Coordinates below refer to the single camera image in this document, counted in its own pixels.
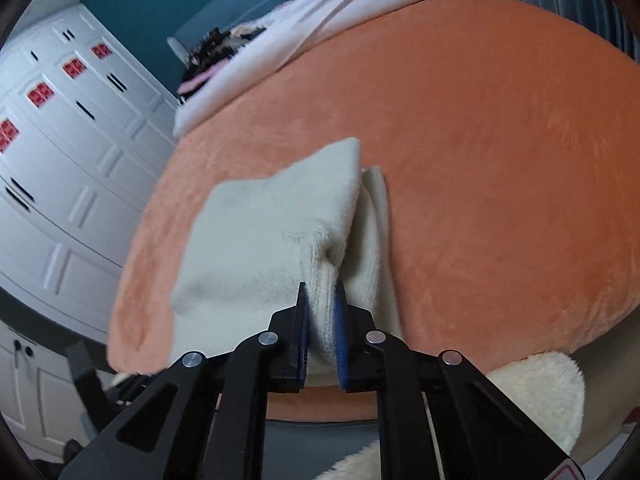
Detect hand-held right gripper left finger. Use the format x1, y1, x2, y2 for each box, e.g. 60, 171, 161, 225
57, 282, 307, 480

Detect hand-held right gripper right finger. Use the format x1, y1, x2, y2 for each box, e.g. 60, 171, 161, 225
332, 285, 587, 480

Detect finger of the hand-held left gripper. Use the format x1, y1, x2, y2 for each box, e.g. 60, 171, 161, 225
65, 340, 104, 413

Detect cream knit cardigan red buttons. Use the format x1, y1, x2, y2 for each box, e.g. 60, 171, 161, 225
169, 136, 407, 377

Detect pile of dark clothes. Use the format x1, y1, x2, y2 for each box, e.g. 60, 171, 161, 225
177, 25, 269, 107

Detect white panelled cabinet door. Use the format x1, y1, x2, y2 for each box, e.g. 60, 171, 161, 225
0, 322, 103, 462

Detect white panelled wardrobe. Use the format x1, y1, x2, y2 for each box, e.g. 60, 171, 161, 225
0, 2, 179, 347

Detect cream fluffy cloth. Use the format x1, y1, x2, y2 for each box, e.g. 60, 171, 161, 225
320, 352, 587, 480

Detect orange plush blanket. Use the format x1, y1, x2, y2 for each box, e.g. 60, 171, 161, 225
107, 0, 640, 423

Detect white quilt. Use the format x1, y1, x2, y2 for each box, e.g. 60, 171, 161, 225
172, 0, 483, 137

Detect grey curtain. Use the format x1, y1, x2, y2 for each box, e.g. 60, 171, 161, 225
454, 0, 640, 63

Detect grey leather bed frame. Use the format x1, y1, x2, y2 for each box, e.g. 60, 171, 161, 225
262, 416, 382, 480

